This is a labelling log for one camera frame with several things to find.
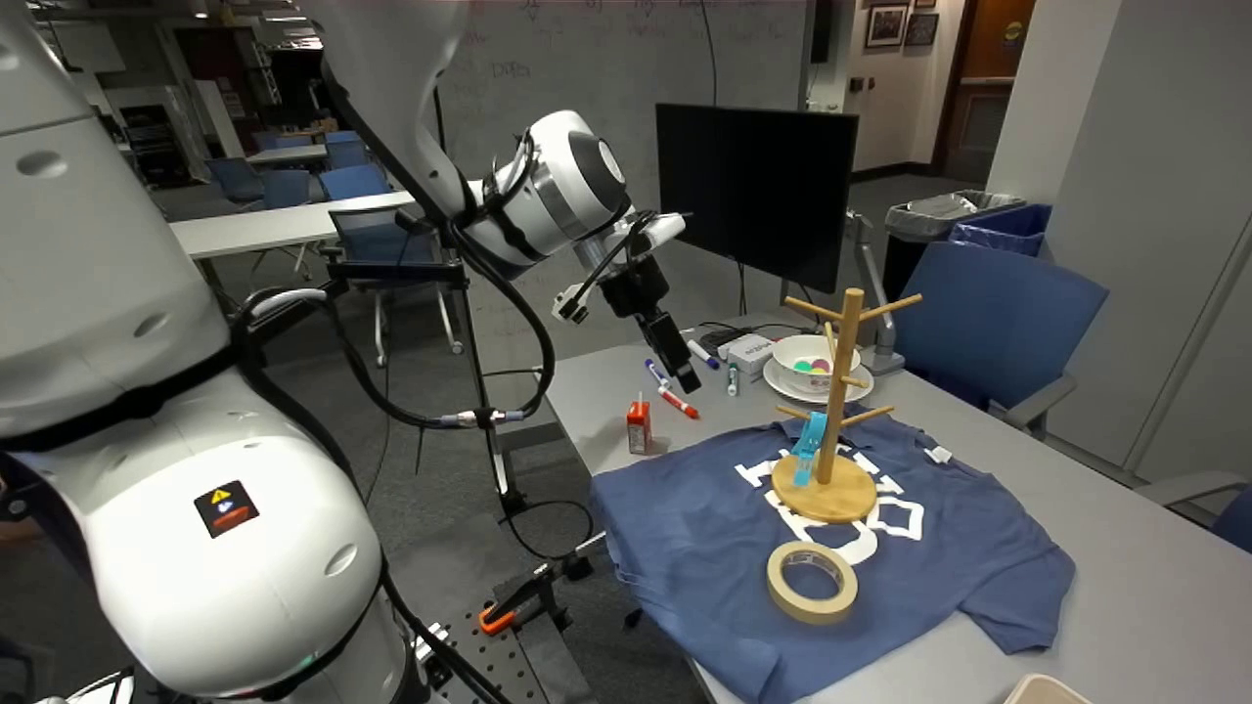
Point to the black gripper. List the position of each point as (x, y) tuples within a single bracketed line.
[(635, 291)]

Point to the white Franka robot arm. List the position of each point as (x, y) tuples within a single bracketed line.
[(195, 549)]

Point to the wooden mug tree stand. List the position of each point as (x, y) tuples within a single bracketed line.
[(821, 489)]

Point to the red capped marker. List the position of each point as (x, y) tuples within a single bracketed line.
[(680, 406)]

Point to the white cardboard box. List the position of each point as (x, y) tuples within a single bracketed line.
[(743, 349)]

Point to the small orange red container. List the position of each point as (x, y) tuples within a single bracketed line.
[(640, 428)]

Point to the white plate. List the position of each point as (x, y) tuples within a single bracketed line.
[(785, 389)]

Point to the white bowl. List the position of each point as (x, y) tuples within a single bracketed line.
[(787, 355)]

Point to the green ball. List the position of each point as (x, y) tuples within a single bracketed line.
[(808, 366)]

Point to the pink ball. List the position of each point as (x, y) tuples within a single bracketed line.
[(817, 356)]

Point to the black computer monitor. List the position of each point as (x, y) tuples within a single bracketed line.
[(757, 199)]

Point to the blue printed t-shirt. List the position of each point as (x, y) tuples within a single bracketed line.
[(677, 574)]

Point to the beige masking tape roll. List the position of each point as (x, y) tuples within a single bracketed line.
[(808, 613)]

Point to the grey trash bin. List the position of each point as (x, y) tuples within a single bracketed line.
[(933, 230)]

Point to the blue office chair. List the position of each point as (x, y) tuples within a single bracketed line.
[(990, 317), (1239, 513)]

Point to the blue recycling bin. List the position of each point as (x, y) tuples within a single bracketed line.
[(1009, 230)]

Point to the white long table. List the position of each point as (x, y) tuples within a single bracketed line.
[(259, 223)]

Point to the beige plastic tray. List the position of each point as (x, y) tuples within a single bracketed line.
[(1043, 691)]

